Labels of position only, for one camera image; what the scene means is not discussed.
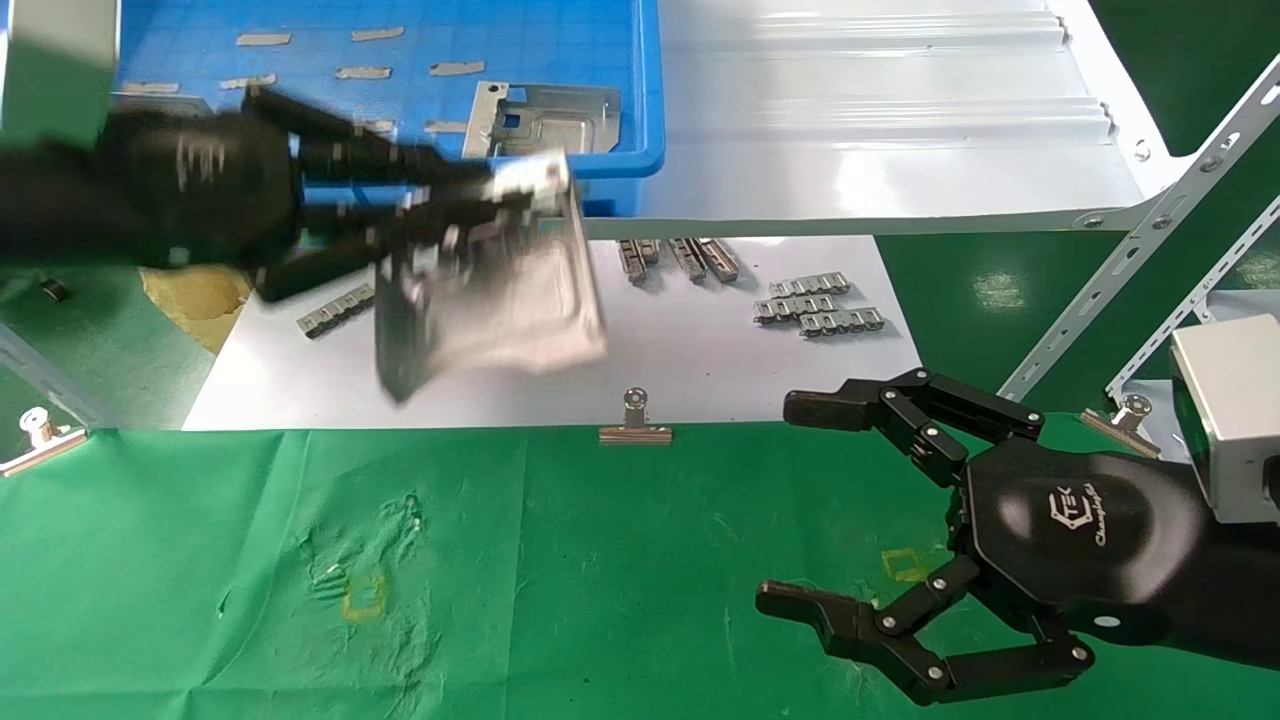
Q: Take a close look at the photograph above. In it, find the white metal shelf board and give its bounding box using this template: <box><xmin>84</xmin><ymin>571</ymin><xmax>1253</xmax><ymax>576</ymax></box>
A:
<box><xmin>580</xmin><ymin>0</ymin><xmax>1196</xmax><ymax>241</ymax></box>

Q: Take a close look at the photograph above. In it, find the slotted grey steel post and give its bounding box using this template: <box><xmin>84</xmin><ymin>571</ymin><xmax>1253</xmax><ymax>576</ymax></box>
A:
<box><xmin>998</xmin><ymin>55</ymin><xmax>1280</xmax><ymax>403</ymax></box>
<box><xmin>1103</xmin><ymin>198</ymin><xmax>1280</xmax><ymax>398</ymax></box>
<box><xmin>0</xmin><ymin>322</ymin><xmax>106</xmax><ymax>429</ymax></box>

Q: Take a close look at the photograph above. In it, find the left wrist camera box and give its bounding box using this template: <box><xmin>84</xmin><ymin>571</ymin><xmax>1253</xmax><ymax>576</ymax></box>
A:
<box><xmin>0</xmin><ymin>0</ymin><xmax>121</xmax><ymax>151</ymax></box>

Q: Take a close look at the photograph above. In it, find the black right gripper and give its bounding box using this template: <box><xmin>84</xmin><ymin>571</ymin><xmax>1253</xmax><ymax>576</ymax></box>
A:
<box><xmin>755</xmin><ymin>367</ymin><xmax>1213</xmax><ymax>706</ymax></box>

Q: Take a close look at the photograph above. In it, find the blue plastic bin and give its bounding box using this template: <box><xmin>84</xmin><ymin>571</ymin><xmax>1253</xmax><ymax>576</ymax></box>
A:
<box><xmin>105</xmin><ymin>0</ymin><xmax>666</xmax><ymax>216</ymax></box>

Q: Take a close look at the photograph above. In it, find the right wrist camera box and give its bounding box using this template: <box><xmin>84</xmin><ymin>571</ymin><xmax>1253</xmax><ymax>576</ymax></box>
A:
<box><xmin>1168</xmin><ymin>313</ymin><xmax>1280</xmax><ymax>526</ymax></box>

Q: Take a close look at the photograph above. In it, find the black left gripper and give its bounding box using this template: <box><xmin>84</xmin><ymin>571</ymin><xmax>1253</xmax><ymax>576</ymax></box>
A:
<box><xmin>105</xmin><ymin>86</ymin><xmax>533</xmax><ymax>304</ymax></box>

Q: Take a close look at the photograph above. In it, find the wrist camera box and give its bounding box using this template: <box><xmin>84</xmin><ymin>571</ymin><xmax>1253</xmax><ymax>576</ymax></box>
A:
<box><xmin>1168</xmin><ymin>313</ymin><xmax>1280</xmax><ymax>526</ymax></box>
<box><xmin>0</xmin><ymin>0</ymin><xmax>121</xmax><ymax>151</ymax></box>

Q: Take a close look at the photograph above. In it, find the green cloth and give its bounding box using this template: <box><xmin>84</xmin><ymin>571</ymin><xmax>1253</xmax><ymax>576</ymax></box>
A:
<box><xmin>0</xmin><ymin>415</ymin><xmax>1280</xmax><ymax>720</ymax></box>

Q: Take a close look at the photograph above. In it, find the silver binder clip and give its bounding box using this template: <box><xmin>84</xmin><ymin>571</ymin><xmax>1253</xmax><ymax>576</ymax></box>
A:
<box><xmin>0</xmin><ymin>405</ymin><xmax>89</xmax><ymax>479</ymax></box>
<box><xmin>598</xmin><ymin>388</ymin><xmax>674</xmax><ymax>446</ymax></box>
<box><xmin>1078</xmin><ymin>393</ymin><xmax>1163</xmax><ymax>461</ymax></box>

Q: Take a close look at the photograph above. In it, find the yellow plastic bag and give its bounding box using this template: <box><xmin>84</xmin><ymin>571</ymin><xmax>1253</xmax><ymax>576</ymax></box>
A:
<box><xmin>140</xmin><ymin>262</ymin><xmax>253</xmax><ymax>356</ymax></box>

